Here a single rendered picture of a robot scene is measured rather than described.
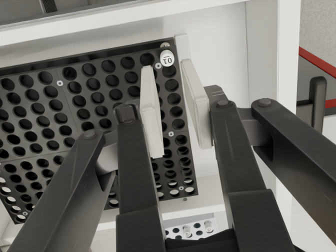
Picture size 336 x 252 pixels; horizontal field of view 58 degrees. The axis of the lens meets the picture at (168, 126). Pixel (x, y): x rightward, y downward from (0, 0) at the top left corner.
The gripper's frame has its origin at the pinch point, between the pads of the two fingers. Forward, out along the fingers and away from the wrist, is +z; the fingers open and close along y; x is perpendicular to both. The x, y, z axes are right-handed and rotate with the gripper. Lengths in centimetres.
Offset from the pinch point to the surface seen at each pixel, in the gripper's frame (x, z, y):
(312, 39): -29, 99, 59
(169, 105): -4.9, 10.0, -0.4
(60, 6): 2, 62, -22
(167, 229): -33.1, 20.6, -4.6
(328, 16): -22, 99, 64
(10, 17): 3.6, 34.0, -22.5
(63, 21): 4.4, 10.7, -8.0
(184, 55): -1.8, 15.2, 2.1
